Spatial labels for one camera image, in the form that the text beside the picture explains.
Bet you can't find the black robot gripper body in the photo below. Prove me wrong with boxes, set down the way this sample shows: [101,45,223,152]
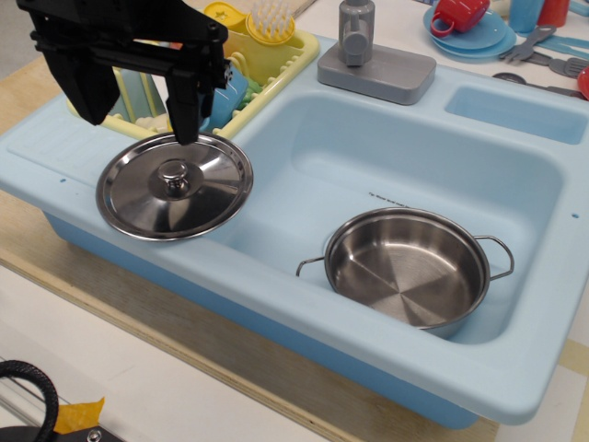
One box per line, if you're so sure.
[17,1,228,90]

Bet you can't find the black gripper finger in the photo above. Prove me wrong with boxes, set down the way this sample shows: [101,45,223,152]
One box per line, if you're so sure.
[166,69,214,145]
[44,48,120,125]

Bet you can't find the round stainless steel lid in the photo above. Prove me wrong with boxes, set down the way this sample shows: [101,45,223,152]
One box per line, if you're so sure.
[96,134,254,241]

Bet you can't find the blue toy item in rack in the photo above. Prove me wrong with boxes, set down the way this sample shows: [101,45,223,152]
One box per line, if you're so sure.
[200,64,248,133]

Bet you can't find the yellow dish drying rack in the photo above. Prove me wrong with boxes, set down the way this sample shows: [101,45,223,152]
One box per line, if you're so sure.
[66,30,320,142]

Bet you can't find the yellow toy cup with star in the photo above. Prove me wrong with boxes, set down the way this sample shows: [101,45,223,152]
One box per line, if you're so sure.
[202,1,247,34]

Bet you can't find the yellow brush with white bristles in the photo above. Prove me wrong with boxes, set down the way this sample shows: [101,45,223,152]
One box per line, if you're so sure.
[245,1,295,46]

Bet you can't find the grey toy faucet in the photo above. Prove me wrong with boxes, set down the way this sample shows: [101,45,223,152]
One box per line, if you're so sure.
[318,1,437,105]

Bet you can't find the red toy cup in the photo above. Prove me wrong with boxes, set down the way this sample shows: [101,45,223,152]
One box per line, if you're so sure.
[430,0,491,38]
[537,0,570,28]

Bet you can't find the blue toy plate stack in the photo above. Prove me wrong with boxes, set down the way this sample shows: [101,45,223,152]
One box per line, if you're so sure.
[422,7,517,60]

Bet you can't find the light blue toy sink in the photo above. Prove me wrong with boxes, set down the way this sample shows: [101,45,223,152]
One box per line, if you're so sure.
[1,65,588,428]

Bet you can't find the yellow tape piece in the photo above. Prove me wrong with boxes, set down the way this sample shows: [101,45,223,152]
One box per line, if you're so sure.
[53,398,105,435]

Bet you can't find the grey toy fork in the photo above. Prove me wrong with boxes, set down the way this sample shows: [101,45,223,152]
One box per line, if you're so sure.
[499,25,557,63]

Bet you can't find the blue toy cup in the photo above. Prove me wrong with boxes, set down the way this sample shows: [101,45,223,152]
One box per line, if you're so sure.
[508,0,544,33]

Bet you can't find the red toy cup right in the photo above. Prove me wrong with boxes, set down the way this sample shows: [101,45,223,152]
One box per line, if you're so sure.
[537,0,570,28]

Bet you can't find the grey toy spatula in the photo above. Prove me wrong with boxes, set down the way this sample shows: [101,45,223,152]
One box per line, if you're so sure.
[525,52,588,78]

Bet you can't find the red toy plate edge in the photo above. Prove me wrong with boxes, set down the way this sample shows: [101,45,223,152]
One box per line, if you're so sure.
[577,66,589,100]

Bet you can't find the blue toy knife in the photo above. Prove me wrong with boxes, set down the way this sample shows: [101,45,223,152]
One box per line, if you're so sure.
[538,36,588,55]

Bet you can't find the stainless steel two-handled pan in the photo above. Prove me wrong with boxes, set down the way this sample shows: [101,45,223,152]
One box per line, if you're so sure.
[318,207,515,339]

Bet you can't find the black cable loop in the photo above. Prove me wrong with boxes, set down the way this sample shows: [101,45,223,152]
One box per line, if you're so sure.
[0,359,60,434]

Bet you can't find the black toy utensil handle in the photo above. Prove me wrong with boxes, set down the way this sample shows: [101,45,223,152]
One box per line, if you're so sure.
[492,72,586,100]

